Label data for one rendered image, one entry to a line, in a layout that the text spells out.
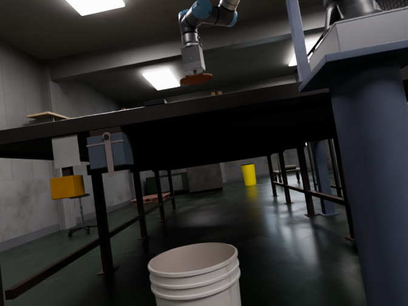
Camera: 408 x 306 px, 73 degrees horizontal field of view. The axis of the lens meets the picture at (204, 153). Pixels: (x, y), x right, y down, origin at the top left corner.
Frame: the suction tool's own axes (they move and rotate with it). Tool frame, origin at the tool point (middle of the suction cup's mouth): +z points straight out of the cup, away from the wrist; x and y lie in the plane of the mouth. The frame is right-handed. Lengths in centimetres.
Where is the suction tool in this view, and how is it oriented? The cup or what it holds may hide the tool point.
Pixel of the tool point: (196, 81)
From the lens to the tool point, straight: 128.0
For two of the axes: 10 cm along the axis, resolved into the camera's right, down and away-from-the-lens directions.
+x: -2.6, -0.2, -9.6
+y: -9.5, 1.6, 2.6
